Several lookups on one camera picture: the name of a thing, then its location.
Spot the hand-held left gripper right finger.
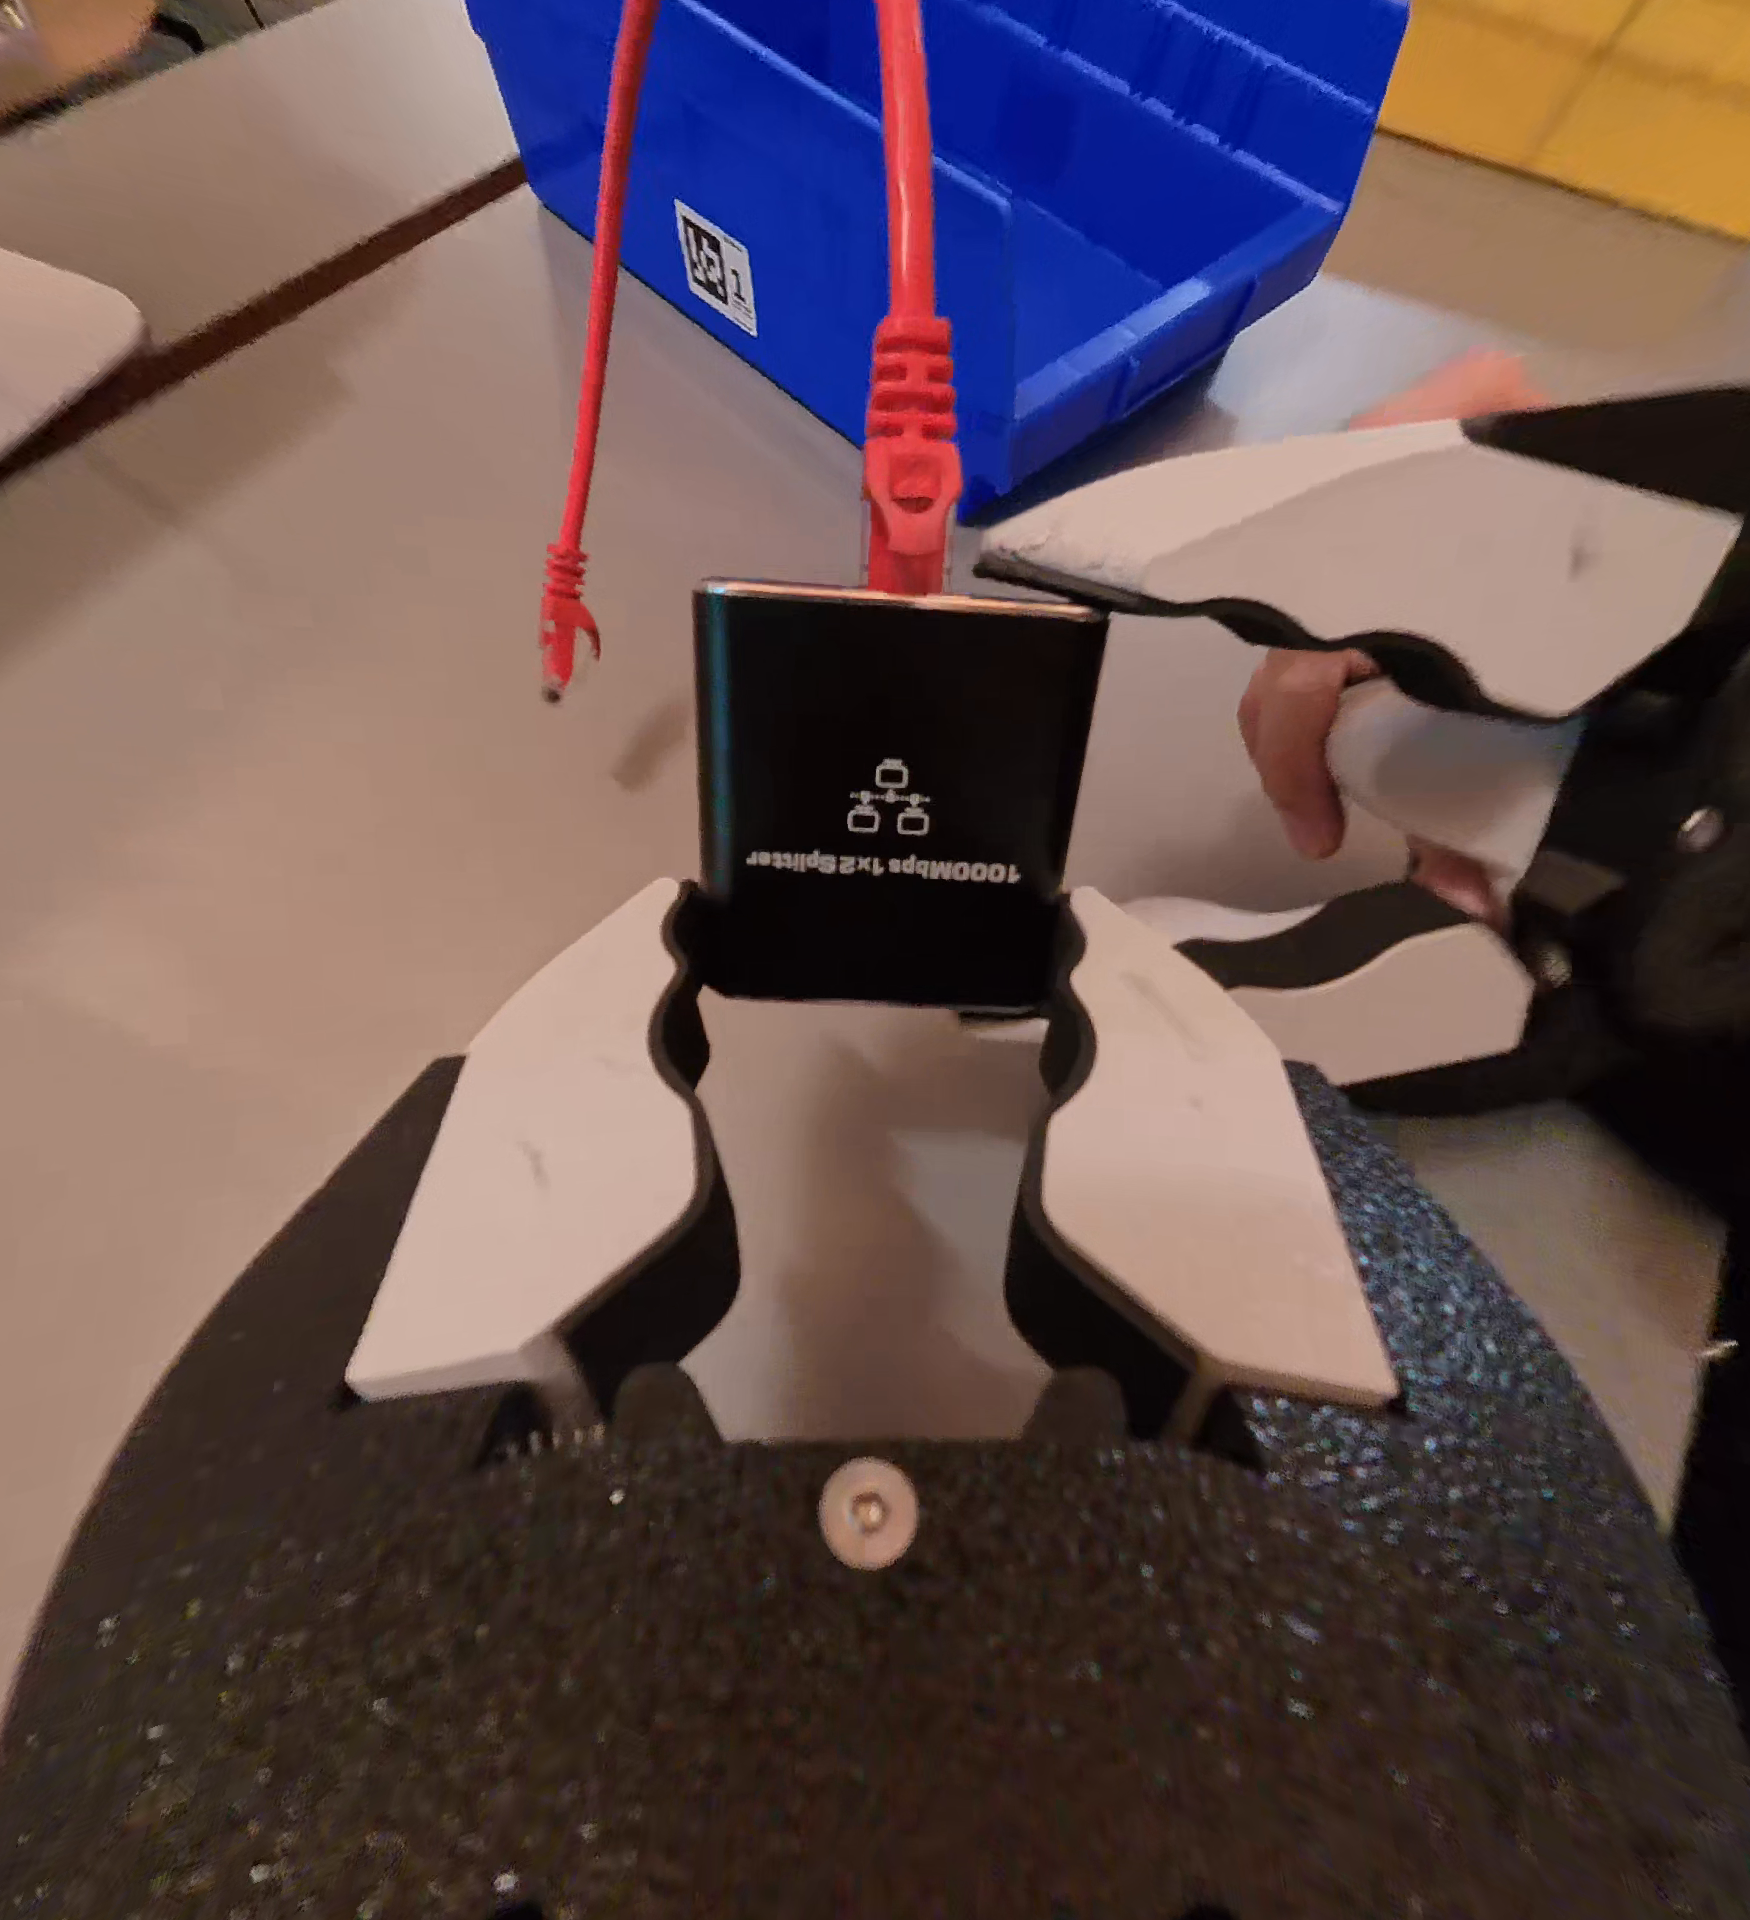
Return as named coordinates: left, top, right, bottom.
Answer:
left=1005, top=886, right=1401, bottom=1442

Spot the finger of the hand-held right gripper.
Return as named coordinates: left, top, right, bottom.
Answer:
left=1123, top=878, right=1545, bottom=1090
left=972, top=420, right=1747, bottom=723

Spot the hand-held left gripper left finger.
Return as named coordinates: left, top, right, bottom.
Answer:
left=345, top=878, right=746, bottom=1404

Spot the red network cable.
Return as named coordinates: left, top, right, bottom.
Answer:
left=536, top=0, right=962, bottom=708

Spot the black network splitter box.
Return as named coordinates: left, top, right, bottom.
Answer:
left=691, top=578, right=1113, bottom=1010

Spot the person's right hand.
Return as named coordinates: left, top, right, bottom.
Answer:
left=1237, top=647, right=1513, bottom=924

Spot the blue plastic bin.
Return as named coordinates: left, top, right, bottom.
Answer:
left=461, top=0, right=1414, bottom=527

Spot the yellow plastic bin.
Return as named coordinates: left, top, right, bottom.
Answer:
left=1377, top=0, right=1750, bottom=243

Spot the white stand base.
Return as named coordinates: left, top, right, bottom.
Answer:
left=0, top=219, right=148, bottom=519

